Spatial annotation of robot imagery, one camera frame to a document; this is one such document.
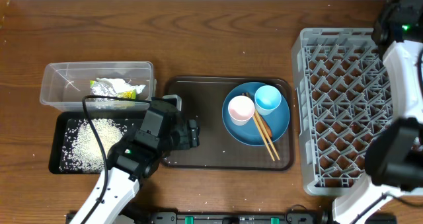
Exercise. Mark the grey dishwasher rack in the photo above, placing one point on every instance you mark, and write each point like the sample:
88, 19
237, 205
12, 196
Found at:
344, 103

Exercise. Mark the brown sausage piece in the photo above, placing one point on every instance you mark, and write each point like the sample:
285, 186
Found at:
266, 126

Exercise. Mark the pink cup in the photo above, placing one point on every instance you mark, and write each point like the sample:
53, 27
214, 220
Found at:
241, 109

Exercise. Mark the brown serving tray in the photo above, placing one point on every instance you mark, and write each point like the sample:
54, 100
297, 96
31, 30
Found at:
202, 100

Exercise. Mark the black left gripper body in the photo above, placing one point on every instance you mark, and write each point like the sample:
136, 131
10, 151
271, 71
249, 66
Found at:
184, 137

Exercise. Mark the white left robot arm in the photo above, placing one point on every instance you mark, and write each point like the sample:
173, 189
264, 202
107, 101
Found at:
136, 157

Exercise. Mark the yellow snack wrapper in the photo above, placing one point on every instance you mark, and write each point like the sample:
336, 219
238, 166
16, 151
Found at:
115, 88

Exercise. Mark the clear plastic waste bin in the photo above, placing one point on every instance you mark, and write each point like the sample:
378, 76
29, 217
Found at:
65, 84

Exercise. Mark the dark blue plate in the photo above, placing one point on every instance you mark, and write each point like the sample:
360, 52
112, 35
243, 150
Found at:
248, 134

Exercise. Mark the light blue cup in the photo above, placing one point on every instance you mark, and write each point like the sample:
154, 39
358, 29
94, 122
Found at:
266, 99

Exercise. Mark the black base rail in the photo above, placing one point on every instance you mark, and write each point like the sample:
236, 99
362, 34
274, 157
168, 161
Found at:
296, 214

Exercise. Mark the wooden chopstick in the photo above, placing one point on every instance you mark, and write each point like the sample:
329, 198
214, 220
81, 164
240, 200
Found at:
262, 136
269, 140

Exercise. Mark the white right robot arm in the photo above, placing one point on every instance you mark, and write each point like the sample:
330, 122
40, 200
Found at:
392, 168

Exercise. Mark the left wooden chopstick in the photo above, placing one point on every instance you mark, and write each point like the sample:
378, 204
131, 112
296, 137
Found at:
262, 136

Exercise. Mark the right wooden chopstick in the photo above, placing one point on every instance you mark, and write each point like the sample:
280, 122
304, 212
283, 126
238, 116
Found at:
269, 140

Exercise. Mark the black waste tray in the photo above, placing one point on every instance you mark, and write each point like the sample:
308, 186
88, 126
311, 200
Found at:
67, 125

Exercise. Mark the pile of white rice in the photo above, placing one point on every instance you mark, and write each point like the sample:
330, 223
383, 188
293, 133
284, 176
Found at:
86, 151

